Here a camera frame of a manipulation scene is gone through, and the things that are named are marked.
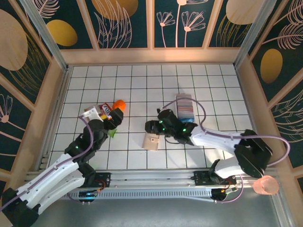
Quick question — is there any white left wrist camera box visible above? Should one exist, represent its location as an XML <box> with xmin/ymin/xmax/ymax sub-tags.
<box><xmin>79</xmin><ymin>105</ymin><xmax>105</xmax><ymax>122</ymax></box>

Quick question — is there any orange ball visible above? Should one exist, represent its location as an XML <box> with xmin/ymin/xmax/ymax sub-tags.
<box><xmin>112</xmin><ymin>99</ymin><xmax>127</xmax><ymax>114</ymax></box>

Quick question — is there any white slotted cable duct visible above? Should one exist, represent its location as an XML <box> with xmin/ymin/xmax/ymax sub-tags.
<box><xmin>54</xmin><ymin>189</ymin><xmax>214</xmax><ymax>202</ymax></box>

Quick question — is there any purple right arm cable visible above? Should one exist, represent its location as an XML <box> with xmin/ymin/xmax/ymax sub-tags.
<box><xmin>156</xmin><ymin>97</ymin><xmax>291</xmax><ymax>204</ymax></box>

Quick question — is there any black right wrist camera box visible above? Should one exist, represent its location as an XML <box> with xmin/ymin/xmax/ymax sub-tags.
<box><xmin>157</xmin><ymin>109</ymin><xmax>176</xmax><ymax>123</ymax></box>

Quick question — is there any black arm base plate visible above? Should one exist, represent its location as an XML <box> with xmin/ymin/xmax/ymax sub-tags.
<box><xmin>94</xmin><ymin>172</ymin><xmax>112</xmax><ymax>189</ymax></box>
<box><xmin>193</xmin><ymin>170</ymin><xmax>237</xmax><ymax>188</ymax></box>

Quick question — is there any beige card holder wallet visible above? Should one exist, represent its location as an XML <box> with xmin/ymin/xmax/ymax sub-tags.
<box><xmin>143</xmin><ymin>132</ymin><xmax>160</xmax><ymax>151</ymax></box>

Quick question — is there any black controller board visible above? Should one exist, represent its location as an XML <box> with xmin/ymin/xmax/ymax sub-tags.
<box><xmin>79</xmin><ymin>191</ymin><xmax>98</xmax><ymax>199</ymax></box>
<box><xmin>211</xmin><ymin>187</ymin><xmax>238</xmax><ymax>202</ymax></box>

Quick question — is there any pink plastic cup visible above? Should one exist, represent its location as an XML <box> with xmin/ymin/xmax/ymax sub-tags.
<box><xmin>251</xmin><ymin>175</ymin><xmax>280</xmax><ymax>196</ymax></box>

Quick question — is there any aluminium frame post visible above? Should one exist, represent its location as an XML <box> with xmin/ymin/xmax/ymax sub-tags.
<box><xmin>19</xmin><ymin>0</ymin><xmax>71</xmax><ymax>73</ymax></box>
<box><xmin>233</xmin><ymin>0</ymin><xmax>279</xmax><ymax>69</ymax></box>

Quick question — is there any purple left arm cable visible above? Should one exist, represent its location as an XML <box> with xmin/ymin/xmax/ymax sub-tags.
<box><xmin>0</xmin><ymin>115</ymin><xmax>94</xmax><ymax>212</ymax></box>

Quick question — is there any orange red candy bag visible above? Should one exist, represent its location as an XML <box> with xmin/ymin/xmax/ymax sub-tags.
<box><xmin>84</xmin><ymin>102</ymin><xmax>113</xmax><ymax>118</ymax></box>

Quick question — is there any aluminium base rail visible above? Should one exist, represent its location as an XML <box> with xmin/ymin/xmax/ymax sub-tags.
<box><xmin>25</xmin><ymin>168</ymin><xmax>277</xmax><ymax>190</ymax></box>

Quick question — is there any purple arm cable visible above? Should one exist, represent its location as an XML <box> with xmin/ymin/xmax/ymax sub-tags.
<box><xmin>0</xmin><ymin>115</ymin><xmax>94</xmax><ymax>212</ymax></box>
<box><xmin>156</xmin><ymin>97</ymin><xmax>291</xmax><ymax>204</ymax></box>

